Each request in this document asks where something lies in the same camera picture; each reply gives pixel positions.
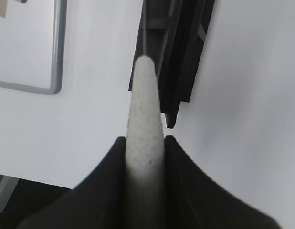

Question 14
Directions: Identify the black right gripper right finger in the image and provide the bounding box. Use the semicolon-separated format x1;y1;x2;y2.
164;135;280;229

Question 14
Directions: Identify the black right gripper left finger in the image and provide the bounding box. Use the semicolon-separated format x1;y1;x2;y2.
18;137;126;229

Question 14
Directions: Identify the white-handled kitchen knife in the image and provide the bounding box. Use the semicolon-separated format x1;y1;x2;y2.
124;55;165;229

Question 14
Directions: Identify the black knife stand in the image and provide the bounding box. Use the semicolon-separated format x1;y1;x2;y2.
134;0;215;129

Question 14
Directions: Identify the white grey-rimmed cutting board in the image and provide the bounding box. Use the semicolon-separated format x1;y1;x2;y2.
0;0;67;95

